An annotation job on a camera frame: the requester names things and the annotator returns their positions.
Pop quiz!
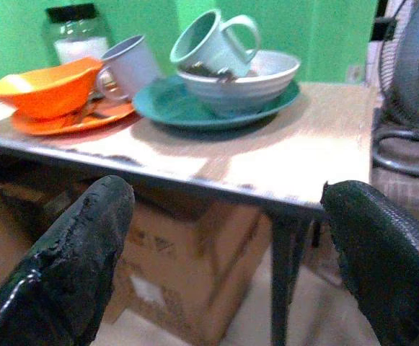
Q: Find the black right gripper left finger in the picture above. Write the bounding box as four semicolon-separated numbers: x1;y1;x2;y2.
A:
0;174;136;346

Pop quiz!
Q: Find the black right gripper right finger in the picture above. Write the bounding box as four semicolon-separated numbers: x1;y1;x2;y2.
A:
319;179;419;346

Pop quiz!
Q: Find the cardboard box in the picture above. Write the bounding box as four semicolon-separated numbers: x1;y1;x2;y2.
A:
102;196;272;340

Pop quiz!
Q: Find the orange plate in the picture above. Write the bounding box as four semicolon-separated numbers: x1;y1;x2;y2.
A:
10;99;136;137

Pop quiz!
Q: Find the wooden table with metal legs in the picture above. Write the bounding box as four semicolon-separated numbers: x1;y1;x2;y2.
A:
0;81;379;346

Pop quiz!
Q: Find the orange bowl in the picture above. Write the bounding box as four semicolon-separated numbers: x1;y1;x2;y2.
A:
0;56;105;121

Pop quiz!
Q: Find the grey standing fan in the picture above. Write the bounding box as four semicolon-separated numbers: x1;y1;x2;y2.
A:
371;0;419;179

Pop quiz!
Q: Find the teal plate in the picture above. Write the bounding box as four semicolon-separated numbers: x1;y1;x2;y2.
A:
132;74;301;131

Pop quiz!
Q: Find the white mug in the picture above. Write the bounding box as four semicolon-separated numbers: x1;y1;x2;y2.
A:
94;34;159;103

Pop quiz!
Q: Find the white ribbed bowl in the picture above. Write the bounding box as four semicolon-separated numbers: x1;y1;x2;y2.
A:
176;49;302;116

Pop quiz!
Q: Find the glass jar with black lid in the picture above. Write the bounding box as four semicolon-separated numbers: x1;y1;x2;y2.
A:
42;2;113;66

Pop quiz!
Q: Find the cutlery in white bowl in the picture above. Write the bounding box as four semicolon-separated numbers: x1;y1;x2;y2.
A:
184;61;239;83

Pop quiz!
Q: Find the light green mug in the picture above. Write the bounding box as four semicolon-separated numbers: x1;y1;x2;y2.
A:
169;9;262;77

